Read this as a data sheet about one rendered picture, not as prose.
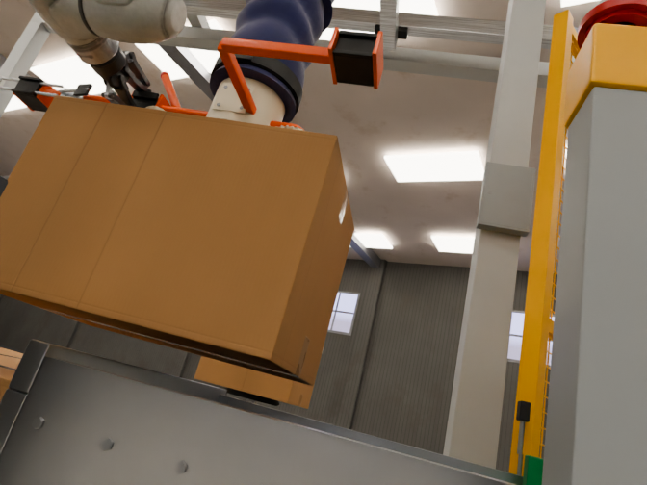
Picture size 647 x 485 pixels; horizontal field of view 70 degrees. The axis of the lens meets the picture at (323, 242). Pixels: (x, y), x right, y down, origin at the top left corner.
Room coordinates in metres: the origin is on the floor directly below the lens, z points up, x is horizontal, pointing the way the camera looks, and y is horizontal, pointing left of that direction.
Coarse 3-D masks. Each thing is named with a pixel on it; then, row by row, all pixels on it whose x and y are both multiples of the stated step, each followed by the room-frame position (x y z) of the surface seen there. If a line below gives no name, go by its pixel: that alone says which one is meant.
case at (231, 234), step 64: (64, 128) 0.82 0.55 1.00; (128, 128) 0.79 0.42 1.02; (192, 128) 0.76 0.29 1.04; (256, 128) 0.73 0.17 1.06; (64, 192) 0.80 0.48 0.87; (128, 192) 0.77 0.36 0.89; (192, 192) 0.75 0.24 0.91; (256, 192) 0.72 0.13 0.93; (320, 192) 0.70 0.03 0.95; (0, 256) 0.82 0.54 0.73; (64, 256) 0.79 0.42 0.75; (128, 256) 0.76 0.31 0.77; (192, 256) 0.74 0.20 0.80; (256, 256) 0.71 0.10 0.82; (320, 256) 0.81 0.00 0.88; (128, 320) 0.75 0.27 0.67; (192, 320) 0.73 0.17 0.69; (256, 320) 0.70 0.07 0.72; (320, 320) 0.97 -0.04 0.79
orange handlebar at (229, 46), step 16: (224, 48) 0.70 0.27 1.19; (240, 48) 0.69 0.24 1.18; (256, 48) 0.68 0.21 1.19; (272, 48) 0.67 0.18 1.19; (288, 48) 0.66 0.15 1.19; (304, 48) 0.66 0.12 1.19; (320, 48) 0.65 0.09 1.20; (224, 64) 0.75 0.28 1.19; (240, 80) 0.79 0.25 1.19; (48, 96) 1.07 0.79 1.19; (96, 96) 1.03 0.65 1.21; (240, 96) 0.84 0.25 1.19; (176, 112) 0.98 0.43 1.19; (192, 112) 0.96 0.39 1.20
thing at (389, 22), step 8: (384, 0) 2.08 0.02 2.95; (392, 0) 2.06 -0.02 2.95; (384, 8) 2.13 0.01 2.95; (392, 8) 2.12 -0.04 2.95; (384, 16) 2.19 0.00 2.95; (392, 16) 2.18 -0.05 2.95; (376, 24) 2.40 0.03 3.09; (384, 24) 2.25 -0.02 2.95; (392, 24) 2.23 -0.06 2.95; (376, 32) 2.43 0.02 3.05; (384, 32) 2.31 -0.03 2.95; (392, 32) 2.29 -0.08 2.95; (400, 32) 2.38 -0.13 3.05; (384, 40) 2.38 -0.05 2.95; (392, 40) 2.36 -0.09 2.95; (384, 48) 2.44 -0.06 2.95; (392, 48) 2.43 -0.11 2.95
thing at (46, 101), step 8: (40, 88) 1.06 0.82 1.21; (48, 88) 1.07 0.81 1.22; (16, 96) 1.09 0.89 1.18; (24, 96) 1.08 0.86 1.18; (32, 96) 1.07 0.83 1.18; (40, 96) 1.07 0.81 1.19; (24, 104) 1.12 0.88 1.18; (32, 104) 1.11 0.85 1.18; (40, 104) 1.10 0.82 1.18; (48, 104) 1.10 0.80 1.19
